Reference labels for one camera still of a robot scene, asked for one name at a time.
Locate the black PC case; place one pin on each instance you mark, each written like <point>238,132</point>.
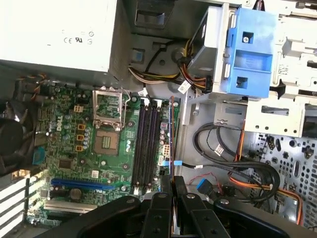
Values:
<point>187,146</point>

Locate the RAM slot with black clips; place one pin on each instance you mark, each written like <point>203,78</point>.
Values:
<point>137,146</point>
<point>150,146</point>

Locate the CPU socket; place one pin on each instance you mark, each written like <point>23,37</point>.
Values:
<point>106,142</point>

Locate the white expansion slot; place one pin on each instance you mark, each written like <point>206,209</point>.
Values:
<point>69,207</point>

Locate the blue RAM stick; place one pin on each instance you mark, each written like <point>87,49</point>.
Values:
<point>172,136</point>

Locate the black case fan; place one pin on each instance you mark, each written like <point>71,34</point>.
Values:
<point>12,138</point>

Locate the grey power supply unit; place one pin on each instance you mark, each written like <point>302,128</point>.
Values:
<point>49,24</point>

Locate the blue expansion slot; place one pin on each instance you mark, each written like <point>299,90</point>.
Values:
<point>81,184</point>

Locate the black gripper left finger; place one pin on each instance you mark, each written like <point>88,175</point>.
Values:
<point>158,218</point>

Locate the blue drive bay latch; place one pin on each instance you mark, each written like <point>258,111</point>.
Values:
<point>252,62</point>

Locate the grey metal drive cage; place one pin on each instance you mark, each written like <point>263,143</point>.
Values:
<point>213,62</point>

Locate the metal socket cover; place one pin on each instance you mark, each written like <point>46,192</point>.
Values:
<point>109,92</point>

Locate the green motherboard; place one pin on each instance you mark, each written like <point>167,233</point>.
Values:
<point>116,163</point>

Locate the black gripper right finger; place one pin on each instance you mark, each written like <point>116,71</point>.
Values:
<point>198,223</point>

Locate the silver coin cell battery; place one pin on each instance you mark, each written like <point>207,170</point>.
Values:
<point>76,194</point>

